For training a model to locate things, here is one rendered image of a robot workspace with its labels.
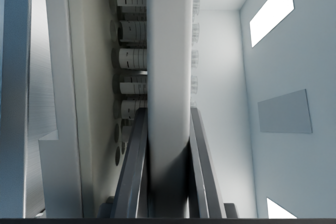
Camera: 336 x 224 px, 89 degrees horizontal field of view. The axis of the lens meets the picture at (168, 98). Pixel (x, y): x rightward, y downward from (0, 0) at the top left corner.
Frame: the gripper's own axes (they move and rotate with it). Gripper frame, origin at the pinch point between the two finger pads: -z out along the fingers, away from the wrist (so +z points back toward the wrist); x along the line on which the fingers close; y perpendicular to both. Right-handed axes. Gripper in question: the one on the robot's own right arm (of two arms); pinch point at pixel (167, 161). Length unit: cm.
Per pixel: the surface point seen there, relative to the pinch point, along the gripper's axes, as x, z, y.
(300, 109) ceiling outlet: -180, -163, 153
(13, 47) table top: 20.0, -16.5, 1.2
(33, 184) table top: 18.0, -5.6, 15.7
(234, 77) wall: -151, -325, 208
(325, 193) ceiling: -182, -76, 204
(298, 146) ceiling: -181, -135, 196
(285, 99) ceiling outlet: -179, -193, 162
